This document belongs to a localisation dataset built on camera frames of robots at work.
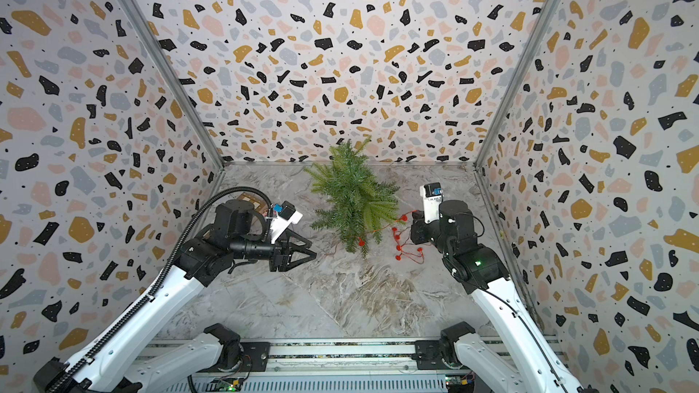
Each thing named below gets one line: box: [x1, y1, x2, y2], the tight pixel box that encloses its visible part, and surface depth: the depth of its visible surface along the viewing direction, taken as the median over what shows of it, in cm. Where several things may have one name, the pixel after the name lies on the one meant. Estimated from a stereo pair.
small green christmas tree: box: [303, 136, 405, 259], surface depth 79 cm
